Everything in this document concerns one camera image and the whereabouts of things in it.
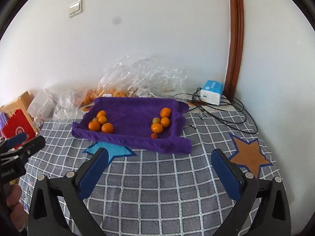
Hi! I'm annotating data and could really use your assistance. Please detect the white light switch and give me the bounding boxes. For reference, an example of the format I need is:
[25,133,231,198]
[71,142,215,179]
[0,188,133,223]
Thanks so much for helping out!
[68,0,83,18]

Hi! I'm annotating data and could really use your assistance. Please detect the orange with leafy stem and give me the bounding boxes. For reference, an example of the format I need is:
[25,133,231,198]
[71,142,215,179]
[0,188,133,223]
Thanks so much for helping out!
[88,120,101,132]

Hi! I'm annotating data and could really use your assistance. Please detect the person's left hand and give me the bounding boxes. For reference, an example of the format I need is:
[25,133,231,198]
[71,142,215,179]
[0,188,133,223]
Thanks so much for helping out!
[5,184,27,230]

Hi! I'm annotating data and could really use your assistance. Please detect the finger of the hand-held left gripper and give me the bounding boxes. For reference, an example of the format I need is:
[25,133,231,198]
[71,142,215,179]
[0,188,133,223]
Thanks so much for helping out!
[0,132,28,153]
[13,136,46,164]

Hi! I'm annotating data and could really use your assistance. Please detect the checkered grey blanket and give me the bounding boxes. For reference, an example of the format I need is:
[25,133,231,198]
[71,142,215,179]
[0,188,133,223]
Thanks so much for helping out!
[18,101,283,236]

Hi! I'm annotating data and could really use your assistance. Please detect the white and blue tissue pack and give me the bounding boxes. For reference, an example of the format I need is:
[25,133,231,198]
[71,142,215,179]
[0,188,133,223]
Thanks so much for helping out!
[200,80,224,105]

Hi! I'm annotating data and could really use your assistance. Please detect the white plastic bag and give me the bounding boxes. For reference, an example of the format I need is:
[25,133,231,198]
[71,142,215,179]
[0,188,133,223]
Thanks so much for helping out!
[27,88,59,122]

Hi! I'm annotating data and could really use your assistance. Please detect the oranges in plastic bag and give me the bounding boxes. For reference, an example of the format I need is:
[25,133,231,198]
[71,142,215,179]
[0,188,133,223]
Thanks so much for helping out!
[80,87,128,107]

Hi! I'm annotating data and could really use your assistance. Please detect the purple packet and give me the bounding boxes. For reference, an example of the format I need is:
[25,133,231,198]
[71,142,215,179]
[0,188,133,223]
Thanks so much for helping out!
[0,112,11,128]

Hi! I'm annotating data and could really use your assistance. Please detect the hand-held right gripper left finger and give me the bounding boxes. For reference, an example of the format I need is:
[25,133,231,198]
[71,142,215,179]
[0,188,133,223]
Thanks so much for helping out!
[28,147,110,236]

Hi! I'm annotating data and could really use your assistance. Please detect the purple towel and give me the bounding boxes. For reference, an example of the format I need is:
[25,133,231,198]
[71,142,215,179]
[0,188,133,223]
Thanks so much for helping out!
[71,97,193,154]

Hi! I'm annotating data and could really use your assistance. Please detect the black cable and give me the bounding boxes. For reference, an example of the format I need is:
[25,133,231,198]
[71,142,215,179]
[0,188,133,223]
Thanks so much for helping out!
[172,87,258,134]

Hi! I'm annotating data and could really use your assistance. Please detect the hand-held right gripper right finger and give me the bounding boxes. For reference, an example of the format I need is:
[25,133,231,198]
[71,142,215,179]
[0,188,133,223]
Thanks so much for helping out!
[211,148,292,236]

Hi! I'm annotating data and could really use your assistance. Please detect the large clear plastic bag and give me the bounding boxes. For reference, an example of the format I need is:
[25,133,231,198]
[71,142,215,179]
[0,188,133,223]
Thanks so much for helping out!
[96,53,190,102]

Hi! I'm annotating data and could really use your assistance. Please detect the cardboard box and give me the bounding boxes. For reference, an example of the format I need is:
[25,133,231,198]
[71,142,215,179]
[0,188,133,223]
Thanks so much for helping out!
[0,91,41,133]

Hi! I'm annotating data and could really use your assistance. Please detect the small clear plastic bag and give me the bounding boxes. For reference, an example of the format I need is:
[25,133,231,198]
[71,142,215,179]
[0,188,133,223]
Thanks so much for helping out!
[52,88,82,121]

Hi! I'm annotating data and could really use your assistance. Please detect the brown wooden door frame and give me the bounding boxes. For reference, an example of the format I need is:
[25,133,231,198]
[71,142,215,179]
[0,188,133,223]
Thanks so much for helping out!
[224,0,245,99]

